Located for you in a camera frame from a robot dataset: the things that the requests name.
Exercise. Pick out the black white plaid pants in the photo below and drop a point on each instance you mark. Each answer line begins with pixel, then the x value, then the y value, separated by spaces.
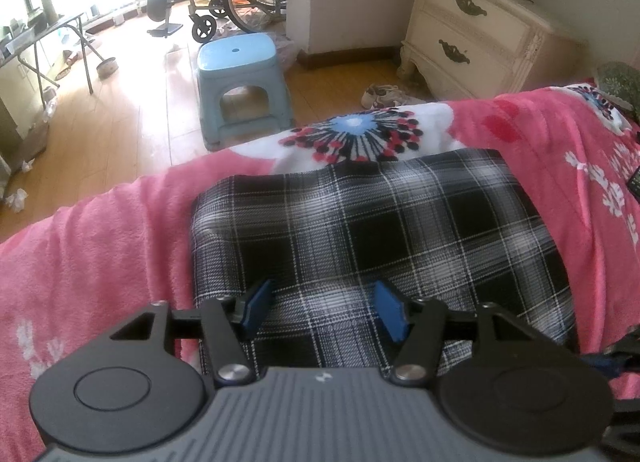
pixel 375 232

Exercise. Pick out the black floor fan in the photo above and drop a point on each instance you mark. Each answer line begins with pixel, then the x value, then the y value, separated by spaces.
pixel 157 5

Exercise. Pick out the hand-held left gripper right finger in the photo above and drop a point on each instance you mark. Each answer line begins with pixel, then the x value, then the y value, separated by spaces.
pixel 392 312

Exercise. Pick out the black smartphone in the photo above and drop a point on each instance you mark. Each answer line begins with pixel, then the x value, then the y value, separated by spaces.
pixel 636 180

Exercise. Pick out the light blue plastic stool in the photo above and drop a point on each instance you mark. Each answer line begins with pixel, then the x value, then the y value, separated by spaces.
pixel 237 55

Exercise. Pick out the cream wooden nightstand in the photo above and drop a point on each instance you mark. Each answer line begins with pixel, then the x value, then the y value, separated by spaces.
pixel 480 27

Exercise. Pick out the pink floral blanket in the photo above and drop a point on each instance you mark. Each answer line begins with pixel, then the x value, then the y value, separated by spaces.
pixel 100 242

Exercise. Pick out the small floor bowl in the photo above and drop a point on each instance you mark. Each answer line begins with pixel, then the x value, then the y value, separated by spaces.
pixel 107 67

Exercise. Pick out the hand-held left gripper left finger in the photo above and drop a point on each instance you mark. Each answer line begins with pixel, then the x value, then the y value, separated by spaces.
pixel 257 309

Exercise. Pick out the grey floral pillow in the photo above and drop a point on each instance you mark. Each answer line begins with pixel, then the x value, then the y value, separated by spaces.
pixel 620 80

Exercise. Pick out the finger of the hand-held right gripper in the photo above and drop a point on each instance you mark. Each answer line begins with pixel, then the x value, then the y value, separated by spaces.
pixel 612 364
pixel 627 442

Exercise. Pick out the crumpled tissue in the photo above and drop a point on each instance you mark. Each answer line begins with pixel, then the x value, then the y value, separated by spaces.
pixel 16 199
pixel 27 166

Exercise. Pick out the folding table with clutter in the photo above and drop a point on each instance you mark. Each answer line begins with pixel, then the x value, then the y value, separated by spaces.
pixel 45 30

